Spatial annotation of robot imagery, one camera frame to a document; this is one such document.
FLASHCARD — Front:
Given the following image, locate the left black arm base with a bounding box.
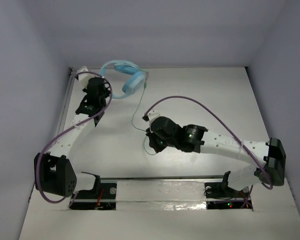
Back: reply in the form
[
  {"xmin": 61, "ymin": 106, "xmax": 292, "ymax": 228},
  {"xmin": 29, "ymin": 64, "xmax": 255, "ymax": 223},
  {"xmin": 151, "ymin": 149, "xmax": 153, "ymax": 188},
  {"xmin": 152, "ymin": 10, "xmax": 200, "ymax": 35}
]
[{"xmin": 69, "ymin": 182, "xmax": 117, "ymax": 211}]

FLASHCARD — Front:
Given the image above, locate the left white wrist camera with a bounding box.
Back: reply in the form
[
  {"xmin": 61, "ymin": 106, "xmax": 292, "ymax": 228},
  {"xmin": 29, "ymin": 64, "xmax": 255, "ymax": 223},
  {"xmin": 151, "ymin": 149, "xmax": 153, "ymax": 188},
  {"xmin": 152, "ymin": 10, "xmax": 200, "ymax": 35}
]
[{"xmin": 75, "ymin": 66, "xmax": 92, "ymax": 87}]

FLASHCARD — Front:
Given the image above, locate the white foam front panel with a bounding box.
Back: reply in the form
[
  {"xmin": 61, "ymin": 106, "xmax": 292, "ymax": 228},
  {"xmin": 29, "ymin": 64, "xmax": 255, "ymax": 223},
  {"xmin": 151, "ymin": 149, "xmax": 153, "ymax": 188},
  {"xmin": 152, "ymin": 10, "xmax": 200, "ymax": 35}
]
[{"xmin": 20, "ymin": 184, "xmax": 300, "ymax": 240}]

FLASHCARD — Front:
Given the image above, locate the aluminium rail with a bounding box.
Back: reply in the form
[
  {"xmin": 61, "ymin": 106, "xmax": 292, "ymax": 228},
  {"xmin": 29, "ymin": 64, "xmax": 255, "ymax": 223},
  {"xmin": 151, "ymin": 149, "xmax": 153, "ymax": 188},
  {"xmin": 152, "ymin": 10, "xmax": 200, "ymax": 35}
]
[{"xmin": 27, "ymin": 67, "xmax": 75, "ymax": 204}]

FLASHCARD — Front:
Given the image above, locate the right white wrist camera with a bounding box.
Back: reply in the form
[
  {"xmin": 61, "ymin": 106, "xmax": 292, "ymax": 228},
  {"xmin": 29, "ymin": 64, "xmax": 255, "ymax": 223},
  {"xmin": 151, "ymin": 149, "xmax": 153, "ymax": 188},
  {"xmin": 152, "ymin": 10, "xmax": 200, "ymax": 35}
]
[{"xmin": 142, "ymin": 109, "xmax": 160, "ymax": 124}]

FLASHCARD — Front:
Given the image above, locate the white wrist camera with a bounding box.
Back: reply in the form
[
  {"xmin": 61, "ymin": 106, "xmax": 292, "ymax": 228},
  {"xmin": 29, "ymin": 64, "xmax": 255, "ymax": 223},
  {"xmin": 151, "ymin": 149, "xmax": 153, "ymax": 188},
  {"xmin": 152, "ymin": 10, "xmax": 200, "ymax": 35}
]
[
  {"xmin": 142, "ymin": 109, "xmax": 160, "ymax": 124},
  {"xmin": 75, "ymin": 66, "xmax": 92, "ymax": 87}
]

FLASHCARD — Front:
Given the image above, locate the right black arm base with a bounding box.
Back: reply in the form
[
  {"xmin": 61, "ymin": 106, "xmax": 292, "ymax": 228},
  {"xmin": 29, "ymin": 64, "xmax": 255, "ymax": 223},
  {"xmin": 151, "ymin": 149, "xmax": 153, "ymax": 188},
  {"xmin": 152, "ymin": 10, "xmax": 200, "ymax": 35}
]
[{"xmin": 203, "ymin": 182, "xmax": 253, "ymax": 210}]

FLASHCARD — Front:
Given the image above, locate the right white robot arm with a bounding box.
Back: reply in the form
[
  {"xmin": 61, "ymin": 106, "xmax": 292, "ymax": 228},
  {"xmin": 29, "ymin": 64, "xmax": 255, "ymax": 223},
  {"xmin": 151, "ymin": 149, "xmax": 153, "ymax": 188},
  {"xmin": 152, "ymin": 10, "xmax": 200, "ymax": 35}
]
[{"xmin": 143, "ymin": 115, "xmax": 286, "ymax": 197}]

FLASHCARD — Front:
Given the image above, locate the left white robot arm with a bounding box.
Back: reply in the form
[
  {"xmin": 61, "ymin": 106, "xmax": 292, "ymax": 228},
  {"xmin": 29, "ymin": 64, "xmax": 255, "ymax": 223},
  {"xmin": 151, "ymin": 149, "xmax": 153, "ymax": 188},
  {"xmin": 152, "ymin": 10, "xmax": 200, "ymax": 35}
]
[{"xmin": 34, "ymin": 76, "xmax": 112, "ymax": 204}]

